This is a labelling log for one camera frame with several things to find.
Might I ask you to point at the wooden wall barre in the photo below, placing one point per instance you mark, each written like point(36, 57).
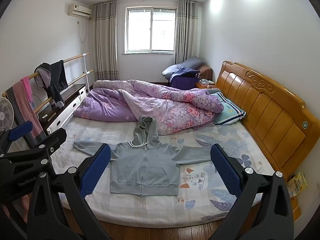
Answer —
point(72, 58)

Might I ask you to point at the grey zip hoodie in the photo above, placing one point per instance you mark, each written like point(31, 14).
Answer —
point(145, 165)

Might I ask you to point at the white standing fan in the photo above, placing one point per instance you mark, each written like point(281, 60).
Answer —
point(5, 112)

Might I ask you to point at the window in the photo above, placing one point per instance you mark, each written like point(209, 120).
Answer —
point(150, 30)

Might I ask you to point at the purple blanket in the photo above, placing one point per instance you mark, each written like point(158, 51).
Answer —
point(183, 81)

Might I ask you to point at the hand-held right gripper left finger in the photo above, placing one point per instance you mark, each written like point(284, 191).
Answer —
point(96, 170)

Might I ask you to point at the yellow packet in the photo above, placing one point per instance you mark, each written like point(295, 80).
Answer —
point(297, 183)

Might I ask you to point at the dark hanging jacket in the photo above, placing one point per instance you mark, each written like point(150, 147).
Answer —
point(56, 80)

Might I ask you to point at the purple floral quilt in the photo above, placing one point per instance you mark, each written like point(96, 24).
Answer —
point(150, 100)

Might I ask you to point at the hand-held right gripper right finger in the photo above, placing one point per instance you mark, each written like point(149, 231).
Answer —
point(225, 170)

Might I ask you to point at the grey striped curtain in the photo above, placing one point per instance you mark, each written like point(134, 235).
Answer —
point(105, 42)
point(186, 30)

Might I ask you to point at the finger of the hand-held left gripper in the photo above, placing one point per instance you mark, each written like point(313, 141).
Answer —
point(20, 130)
point(55, 138)

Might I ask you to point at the pink towel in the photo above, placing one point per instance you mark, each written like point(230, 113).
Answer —
point(25, 100)

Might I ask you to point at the dark-topped white cabinet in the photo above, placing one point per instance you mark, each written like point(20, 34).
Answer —
point(70, 95)

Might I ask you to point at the grey-blue pillow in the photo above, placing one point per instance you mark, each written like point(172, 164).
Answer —
point(193, 62)

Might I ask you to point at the striped teal pillow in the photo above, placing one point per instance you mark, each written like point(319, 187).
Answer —
point(228, 111)

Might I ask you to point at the wooden nightstand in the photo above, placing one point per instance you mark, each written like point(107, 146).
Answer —
point(205, 85)

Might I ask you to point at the white air conditioner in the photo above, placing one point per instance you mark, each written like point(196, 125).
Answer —
point(78, 11)

